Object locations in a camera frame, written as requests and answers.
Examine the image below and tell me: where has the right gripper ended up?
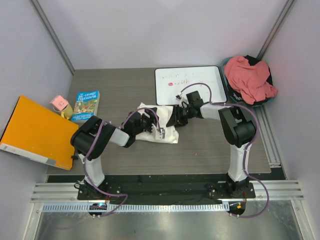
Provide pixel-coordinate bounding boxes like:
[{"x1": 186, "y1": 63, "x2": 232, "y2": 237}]
[{"x1": 166, "y1": 104, "x2": 194, "y2": 129}]

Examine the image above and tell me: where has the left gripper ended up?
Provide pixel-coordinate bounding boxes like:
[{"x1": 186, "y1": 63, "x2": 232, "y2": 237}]
[{"x1": 133, "y1": 107, "x2": 159, "y2": 136}]

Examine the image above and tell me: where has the white t-shirt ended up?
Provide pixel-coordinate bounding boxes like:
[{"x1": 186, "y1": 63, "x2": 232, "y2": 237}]
[{"x1": 134, "y1": 101, "x2": 180, "y2": 145}]

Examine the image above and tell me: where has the blue treehouse book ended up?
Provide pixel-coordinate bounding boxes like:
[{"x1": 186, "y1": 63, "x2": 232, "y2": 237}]
[{"x1": 71, "y1": 90, "x2": 100, "y2": 123}]

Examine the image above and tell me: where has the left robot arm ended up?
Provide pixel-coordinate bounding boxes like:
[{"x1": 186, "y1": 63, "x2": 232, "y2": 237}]
[{"x1": 70, "y1": 107, "x2": 161, "y2": 200}]

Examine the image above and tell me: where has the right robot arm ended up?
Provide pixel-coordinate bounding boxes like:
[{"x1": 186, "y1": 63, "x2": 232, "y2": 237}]
[{"x1": 166, "y1": 91, "x2": 258, "y2": 198}]

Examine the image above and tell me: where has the white whiteboard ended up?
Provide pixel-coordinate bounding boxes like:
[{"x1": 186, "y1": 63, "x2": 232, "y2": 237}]
[{"x1": 154, "y1": 66, "x2": 227, "y2": 105}]

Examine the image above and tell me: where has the pink t-shirt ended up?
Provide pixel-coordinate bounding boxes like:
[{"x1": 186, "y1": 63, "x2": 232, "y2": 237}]
[{"x1": 224, "y1": 55, "x2": 279, "y2": 105}]

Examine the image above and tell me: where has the teal laundry basket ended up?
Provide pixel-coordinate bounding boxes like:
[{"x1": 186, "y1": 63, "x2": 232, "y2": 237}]
[{"x1": 220, "y1": 55, "x2": 273, "y2": 107}]

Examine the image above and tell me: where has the yellow mug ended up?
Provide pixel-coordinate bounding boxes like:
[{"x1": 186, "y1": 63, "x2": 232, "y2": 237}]
[{"x1": 53, "y1": 104, "x2": 73, "y2": 120}]

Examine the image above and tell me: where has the orange book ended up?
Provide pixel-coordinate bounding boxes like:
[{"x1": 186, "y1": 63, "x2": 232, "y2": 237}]
[{"x1": 0, "y1": 95, "x2": 79, "y2": 171}]

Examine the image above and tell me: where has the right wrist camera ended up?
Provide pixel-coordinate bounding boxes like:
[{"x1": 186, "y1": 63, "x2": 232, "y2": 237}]
[{"x1": 175, "y1": 92, "x2": 188, "y2": 105}]

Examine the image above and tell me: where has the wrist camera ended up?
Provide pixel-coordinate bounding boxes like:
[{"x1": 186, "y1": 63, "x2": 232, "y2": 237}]
[
  {"x1": 152, "y1": 126, "x2": 166, "y2": 141},
  {"x1": 175, "y1": 92, "x2": 188, "y2": 105}
]

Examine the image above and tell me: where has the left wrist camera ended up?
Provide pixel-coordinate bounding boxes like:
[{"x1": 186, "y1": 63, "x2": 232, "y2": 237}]
[{"x1": 152, "y1": 126, "x2": 166, "y2": 141}]

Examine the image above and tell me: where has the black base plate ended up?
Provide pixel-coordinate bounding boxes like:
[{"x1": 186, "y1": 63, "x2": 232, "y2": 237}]
[{"x1": 74, "y1": 174, "x2": 256, "y2": 205}]

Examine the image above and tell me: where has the white slotted cable duct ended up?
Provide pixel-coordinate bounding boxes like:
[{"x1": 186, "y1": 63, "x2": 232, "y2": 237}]
[{"x1": 42, "y1": 202, "x2": 230, "y2": 213}]

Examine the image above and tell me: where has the aluminium rail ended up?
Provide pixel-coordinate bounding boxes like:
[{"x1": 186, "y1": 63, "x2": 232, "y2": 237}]
[{"x1": 31, "y1": 180, "x2": 304, "y2": 203}]

